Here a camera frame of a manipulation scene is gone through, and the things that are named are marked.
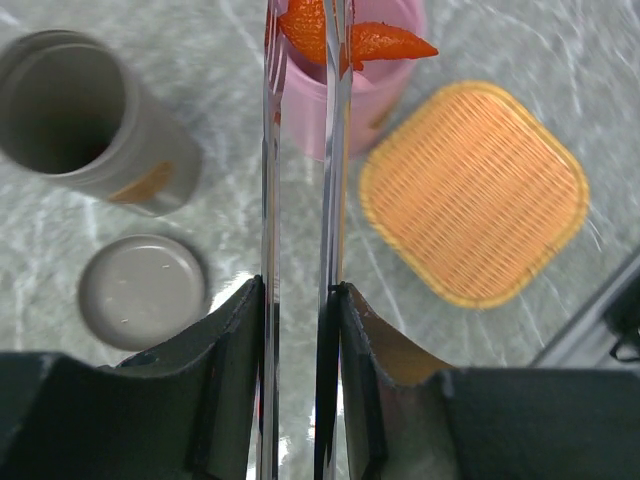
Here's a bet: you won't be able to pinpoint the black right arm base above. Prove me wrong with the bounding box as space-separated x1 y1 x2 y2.
604 294 639 364

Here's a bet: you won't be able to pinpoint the aluminium front rail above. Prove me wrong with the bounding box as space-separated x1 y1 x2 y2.
530 250 639 369

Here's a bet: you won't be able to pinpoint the metal serving tongs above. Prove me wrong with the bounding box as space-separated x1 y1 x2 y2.
255 1 355 479

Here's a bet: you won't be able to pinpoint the woven bamboo tray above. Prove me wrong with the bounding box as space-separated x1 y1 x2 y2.
360 81 589 309

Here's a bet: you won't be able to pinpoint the pink cylindrical canister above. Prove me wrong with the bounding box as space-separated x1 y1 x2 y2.
281 0 426 161

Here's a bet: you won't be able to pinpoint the grey cylindrical canister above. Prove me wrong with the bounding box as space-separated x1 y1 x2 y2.
1 30 203 217

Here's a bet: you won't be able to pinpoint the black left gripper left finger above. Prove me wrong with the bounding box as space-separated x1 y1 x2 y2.
1 278 263 479

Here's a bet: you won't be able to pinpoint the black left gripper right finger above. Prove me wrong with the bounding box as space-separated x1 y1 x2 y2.
328 283 639 479

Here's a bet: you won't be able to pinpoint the orange chicken wing piece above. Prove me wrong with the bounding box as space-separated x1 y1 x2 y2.
277 0 439 71

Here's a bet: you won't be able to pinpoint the grey round lid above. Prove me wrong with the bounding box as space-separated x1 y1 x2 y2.
77 234 208 351

